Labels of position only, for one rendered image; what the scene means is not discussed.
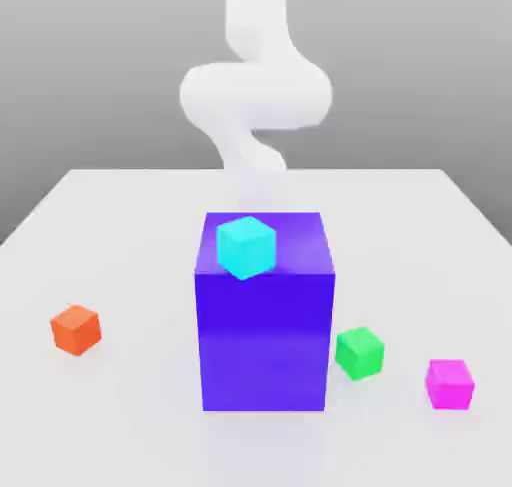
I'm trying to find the small green cube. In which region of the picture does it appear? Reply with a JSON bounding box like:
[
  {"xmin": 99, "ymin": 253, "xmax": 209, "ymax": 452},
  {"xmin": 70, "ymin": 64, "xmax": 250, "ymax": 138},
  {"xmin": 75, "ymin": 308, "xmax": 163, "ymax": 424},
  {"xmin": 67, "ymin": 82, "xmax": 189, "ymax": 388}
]
[{"xmin": 334, "ymin": 325, "xmax": 386, "ymax": 382}]

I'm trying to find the small orange cube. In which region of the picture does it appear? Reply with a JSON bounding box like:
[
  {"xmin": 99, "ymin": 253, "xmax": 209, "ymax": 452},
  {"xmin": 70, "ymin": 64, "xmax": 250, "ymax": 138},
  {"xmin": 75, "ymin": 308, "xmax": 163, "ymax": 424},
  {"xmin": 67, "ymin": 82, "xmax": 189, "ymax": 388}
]
[{"xmin": 49, "ymin": 303, "xmax": 103, "ymax": 357}]

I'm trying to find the small cyan cube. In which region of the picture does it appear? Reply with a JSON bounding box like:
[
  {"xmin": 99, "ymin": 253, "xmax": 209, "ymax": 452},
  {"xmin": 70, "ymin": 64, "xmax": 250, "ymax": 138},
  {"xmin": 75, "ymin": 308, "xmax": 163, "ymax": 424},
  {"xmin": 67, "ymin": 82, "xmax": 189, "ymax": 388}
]
[{"xmin": 215, "ymin": 215, "xmax": 278, "ymax": 282}]

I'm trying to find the large purple box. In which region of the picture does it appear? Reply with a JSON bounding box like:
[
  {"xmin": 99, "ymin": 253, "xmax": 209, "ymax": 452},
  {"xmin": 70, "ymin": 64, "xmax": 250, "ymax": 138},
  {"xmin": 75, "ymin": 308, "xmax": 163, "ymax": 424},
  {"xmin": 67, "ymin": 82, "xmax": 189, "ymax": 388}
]
[{"xmin": 193, "ymin": 211, "xmax": 336, "ymax": 413}]

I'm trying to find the small magenta cube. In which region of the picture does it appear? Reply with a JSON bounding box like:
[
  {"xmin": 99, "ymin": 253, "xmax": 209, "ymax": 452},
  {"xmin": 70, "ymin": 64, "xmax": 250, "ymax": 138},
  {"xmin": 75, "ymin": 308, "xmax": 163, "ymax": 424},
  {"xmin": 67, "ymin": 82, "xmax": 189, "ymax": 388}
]
[{"xmin": 424, "ymin": 358, "xmax": 476, "ymax": 411}]

